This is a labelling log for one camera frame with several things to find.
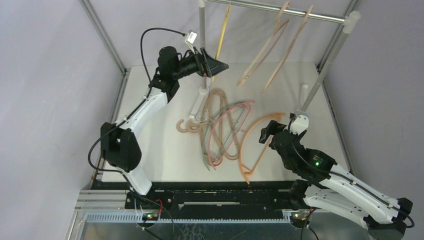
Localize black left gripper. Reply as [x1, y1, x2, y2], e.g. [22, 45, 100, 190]
[172, 47, 228, 81]

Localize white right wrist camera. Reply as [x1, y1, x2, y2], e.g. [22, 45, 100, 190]
[288, 113, 309, 135]

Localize black cable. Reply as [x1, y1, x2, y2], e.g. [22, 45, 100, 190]
[87, 27, 188, 176]
[286, 113, 416, 229]

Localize green wire hanger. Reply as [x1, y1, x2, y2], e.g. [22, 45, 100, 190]
[202, 101, 253, 172]

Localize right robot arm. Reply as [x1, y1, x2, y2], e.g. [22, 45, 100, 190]
[258, 119, 415, 240]

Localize yellow wire hanger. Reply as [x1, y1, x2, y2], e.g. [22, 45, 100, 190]
[210, 3, 233, 84]

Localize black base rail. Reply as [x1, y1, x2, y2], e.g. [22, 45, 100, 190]
[90, 180, 312, 222]

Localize aluminium frame post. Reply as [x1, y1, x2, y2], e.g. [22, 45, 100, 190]
[316, 0, 362, 73]
[79, 0, 127, 75]

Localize aluminium frame left post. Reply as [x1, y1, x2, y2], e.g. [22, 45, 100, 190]
[79, 0, 127, 75]

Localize left black cable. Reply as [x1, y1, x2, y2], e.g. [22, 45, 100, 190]
[87, 27, 188, 176]

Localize right black cable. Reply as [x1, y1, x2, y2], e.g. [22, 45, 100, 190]
[286, 113, 416, 229]

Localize aluminium frame right post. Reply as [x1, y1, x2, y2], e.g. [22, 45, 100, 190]
[316, 0, 362, 73]

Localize metal clothes rack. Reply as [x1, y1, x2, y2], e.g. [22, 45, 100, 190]
[188, 0, 362, 120]

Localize pink wire hanger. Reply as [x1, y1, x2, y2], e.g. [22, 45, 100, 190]
[206, 100, 256, 172]

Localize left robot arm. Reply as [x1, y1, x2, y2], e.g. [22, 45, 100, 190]
[99, 46, 229, 209]

